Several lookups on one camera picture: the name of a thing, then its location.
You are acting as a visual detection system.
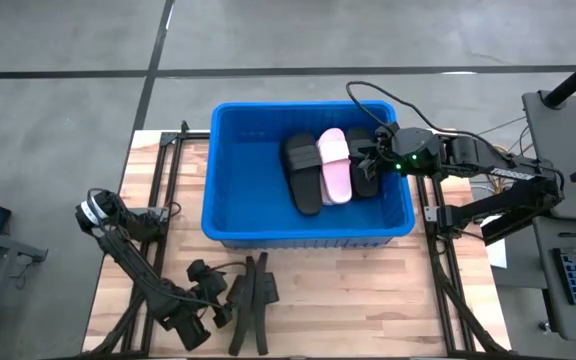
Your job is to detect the grey desk with pole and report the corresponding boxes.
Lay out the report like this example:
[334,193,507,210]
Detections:
[520,89,576,224]

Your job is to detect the black bar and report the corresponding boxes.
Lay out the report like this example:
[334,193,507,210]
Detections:
[480,207,537,246]

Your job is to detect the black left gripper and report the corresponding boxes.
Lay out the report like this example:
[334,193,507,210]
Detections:
[185,258,239,330]

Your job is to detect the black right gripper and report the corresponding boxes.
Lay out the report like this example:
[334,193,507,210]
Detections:
[357,122,443,182]

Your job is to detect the blue plastic ribbed bin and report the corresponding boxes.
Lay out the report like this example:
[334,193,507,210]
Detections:
[200,99,417,250]

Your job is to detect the white paper sheet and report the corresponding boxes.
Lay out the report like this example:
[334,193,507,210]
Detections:
[485,214,509,270]

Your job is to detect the black pole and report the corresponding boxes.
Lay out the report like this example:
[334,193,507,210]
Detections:
[541,44,576,109]

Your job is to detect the grey desk with keyboard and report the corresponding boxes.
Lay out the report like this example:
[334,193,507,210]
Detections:
[531,215,576,346]

